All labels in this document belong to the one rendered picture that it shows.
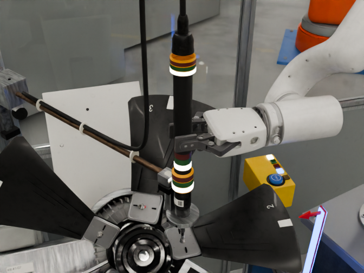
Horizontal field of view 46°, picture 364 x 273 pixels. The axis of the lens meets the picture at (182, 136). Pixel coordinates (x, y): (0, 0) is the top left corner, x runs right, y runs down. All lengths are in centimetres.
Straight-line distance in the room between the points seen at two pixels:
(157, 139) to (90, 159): 27
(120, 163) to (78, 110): 18
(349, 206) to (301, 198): 74
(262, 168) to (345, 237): 31
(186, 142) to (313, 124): 25
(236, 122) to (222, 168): 106
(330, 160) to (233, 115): 133
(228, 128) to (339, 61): 24
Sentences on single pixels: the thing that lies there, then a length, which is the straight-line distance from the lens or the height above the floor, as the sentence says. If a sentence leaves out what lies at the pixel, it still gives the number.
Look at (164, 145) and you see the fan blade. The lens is 96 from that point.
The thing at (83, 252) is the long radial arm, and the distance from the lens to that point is 107.
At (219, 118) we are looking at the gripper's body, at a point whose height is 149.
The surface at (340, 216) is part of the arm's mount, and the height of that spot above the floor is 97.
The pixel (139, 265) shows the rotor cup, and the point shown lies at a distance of 92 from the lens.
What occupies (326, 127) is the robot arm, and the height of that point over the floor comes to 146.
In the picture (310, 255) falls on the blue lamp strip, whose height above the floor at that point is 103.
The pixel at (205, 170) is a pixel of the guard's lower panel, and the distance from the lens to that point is 182.
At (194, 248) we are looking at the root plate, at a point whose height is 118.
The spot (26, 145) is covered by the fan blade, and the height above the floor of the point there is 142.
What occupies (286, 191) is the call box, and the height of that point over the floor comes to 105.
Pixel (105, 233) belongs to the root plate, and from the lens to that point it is 95.
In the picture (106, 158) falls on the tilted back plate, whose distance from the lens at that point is 117.
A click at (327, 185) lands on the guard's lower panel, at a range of 221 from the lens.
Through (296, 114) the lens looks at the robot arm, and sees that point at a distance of 84.
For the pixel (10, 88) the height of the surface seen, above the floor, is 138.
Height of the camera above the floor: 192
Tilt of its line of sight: 35 degrees down
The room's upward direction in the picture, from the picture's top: straight up
